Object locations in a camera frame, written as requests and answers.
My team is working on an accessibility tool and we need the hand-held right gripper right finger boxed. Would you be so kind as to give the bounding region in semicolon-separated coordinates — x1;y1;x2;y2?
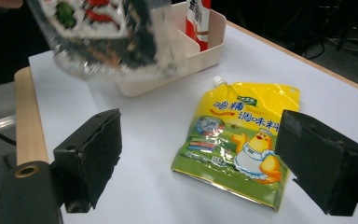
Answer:
274;109;358;217

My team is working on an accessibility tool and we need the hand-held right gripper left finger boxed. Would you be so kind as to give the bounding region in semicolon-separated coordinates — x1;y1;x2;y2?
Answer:
52;107;123;214

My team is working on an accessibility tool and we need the yellow seasoning pouch with spout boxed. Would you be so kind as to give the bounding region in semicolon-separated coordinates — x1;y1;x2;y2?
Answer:
170;76;302;213

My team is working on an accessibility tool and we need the clear bag of dried seaweed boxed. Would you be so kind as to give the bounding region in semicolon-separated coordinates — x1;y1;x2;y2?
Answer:
26;0;190;83

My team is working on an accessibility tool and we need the white plastic divided storage box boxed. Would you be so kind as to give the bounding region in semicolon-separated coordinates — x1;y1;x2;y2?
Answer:
116;1;227;98

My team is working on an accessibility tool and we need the red and white seasoning packet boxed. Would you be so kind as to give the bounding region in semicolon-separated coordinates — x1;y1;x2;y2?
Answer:
185;0;213;52

